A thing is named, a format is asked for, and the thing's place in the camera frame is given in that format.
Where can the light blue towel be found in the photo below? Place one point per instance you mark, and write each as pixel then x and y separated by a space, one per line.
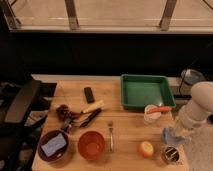
pixel 169 138

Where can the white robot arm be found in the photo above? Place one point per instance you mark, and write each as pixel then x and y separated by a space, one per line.
pixel 197 110

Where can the metal cup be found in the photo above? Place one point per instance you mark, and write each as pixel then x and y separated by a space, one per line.
pixel 170 155

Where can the black rectangular block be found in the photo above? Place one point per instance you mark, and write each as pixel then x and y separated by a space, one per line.
pixel 89 95

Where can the green plastic tray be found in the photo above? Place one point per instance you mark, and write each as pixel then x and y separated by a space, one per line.
pixel 138 91

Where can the silver metal fork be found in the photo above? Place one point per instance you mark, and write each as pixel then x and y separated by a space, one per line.
pixel 110 127

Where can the dark red grape bunch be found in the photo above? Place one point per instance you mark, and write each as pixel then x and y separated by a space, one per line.
pixel 63 112

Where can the small metal clip tool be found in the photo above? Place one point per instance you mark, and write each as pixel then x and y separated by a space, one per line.
pixel 67 125

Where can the orange plastic bowl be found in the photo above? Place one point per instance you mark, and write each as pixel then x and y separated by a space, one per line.
pixel 91 145

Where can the orange carrot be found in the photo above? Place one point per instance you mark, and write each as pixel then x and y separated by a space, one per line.
pixel 159 109

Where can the yellow apple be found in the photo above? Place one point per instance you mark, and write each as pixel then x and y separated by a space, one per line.
pixel 146 149

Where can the purple bowl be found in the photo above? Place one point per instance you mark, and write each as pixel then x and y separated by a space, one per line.
pixel 44 139

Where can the blue sponge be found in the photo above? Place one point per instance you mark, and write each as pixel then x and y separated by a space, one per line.
pixel 53 145

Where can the round blue grey device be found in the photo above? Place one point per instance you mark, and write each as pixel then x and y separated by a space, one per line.
pixel 191 76

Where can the black handled tool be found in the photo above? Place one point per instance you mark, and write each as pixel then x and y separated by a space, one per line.
pixel 90 118

